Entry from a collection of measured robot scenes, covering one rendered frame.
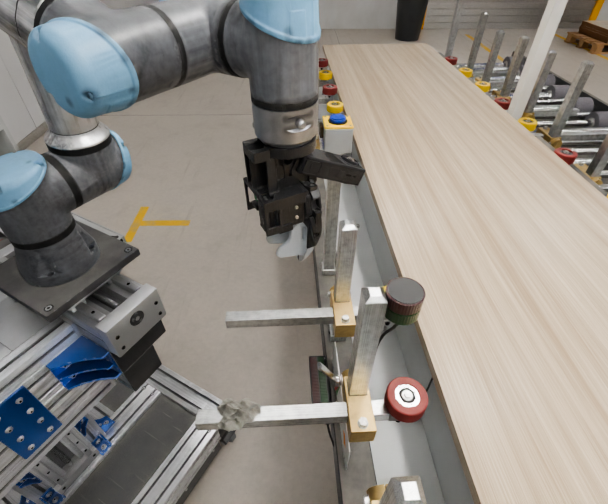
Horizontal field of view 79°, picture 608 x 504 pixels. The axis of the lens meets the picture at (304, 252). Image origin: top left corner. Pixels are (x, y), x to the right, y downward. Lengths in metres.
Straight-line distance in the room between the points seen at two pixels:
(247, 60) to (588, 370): 0.87
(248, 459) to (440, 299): 1.06
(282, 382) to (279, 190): 1.42
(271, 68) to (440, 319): 0.69
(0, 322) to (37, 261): 0.20
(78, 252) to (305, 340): 1.29
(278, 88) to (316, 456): 1.48
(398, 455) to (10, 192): 0.98
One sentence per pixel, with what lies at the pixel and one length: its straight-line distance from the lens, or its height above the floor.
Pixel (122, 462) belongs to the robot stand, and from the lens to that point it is 1.58.
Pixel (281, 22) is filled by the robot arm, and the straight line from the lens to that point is 0.39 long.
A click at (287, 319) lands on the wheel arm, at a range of 0.94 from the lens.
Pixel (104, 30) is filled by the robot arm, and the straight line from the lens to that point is 0.39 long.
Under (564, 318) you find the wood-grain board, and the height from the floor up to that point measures 0.90.
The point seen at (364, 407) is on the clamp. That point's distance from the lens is 0.81.
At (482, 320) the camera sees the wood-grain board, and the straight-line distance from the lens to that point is 0.96.
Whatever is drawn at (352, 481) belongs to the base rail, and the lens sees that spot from 0.94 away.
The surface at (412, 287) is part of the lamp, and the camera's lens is 0.60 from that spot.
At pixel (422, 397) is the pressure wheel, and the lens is 0.80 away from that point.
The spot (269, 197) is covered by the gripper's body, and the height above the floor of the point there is 1.33.
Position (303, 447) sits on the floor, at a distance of 1.70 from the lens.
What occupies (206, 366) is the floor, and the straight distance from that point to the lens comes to 1.91.
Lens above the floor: 1.59
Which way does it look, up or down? 42 degrees down
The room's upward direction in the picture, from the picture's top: straight up
